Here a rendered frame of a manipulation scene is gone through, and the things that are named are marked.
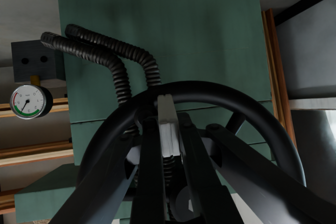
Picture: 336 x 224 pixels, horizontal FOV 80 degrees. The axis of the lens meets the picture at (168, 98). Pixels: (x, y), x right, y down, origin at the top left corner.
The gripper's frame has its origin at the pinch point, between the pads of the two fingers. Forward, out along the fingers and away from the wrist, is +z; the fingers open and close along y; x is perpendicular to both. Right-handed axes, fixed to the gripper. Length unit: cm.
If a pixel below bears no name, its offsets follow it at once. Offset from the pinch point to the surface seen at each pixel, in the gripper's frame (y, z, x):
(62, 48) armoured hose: -15.3, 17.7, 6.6
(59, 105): -110, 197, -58
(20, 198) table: -31.0, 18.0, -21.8
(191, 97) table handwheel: 3.4, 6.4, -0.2
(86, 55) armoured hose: -11.0, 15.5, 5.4
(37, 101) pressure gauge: -22.3, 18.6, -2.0
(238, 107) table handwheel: 9.1, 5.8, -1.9
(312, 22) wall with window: 119, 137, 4
